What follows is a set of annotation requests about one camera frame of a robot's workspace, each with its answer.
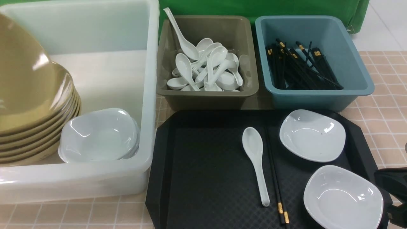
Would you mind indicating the yellow noodle bowl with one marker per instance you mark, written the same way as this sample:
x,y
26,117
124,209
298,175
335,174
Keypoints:
x,y
33,87

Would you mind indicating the white spoon leaning on bin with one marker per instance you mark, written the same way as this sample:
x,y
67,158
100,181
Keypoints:
x,y
187,47

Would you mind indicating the black chopstick gold band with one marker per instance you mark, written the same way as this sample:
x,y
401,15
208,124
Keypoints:
x,y
275,180
287,226

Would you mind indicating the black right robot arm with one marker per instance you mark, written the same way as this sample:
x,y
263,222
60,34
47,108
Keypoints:
x,y
394,181

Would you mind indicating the large white plastic tub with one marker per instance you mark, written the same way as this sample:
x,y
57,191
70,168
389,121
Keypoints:
x,y
110,49

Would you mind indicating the white square dish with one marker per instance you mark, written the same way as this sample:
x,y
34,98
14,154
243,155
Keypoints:
x,y
312,136
340,199

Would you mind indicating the stack of white dishes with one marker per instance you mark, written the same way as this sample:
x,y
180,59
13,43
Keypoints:
x,y
102,135

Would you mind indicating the blue plastic chopstick bin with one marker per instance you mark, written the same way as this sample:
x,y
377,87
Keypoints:
x,y
331,37

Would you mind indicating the green cloth backdrop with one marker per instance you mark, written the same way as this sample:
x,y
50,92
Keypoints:
x,y
350,12

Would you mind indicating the pile of black chopsticks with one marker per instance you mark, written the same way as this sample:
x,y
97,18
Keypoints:
x,y
305,69

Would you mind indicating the pile of white spoons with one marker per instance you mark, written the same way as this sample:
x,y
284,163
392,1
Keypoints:
x,y
216,69

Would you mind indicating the olive plastic spoon bin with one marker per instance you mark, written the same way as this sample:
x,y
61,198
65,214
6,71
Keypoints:
x,y
234,32

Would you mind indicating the black plastic serving tray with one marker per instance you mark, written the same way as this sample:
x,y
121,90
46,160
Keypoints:
x,y
201,178

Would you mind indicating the white ceramic soup spoon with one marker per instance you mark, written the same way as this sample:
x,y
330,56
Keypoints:
x,y
253,146

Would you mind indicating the stack of yellow bowls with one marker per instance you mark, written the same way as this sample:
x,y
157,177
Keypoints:
x,y
38,142

